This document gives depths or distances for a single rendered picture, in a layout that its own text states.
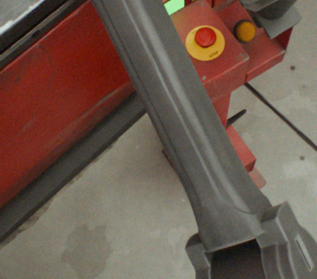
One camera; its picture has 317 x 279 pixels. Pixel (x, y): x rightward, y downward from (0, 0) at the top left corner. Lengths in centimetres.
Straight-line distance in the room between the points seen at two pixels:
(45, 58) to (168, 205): 75
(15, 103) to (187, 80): 83
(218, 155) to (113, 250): 134
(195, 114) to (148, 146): 141
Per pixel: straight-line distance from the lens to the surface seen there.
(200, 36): 125
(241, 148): 190
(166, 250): 194
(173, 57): 62
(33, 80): 140
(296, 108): 209
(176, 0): 127
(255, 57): 135
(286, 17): 120
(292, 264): 62
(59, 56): 141
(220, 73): 125
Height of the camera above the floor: 190
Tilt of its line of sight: 68 degrees down
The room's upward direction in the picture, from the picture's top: 5 degrees counter-clockwise
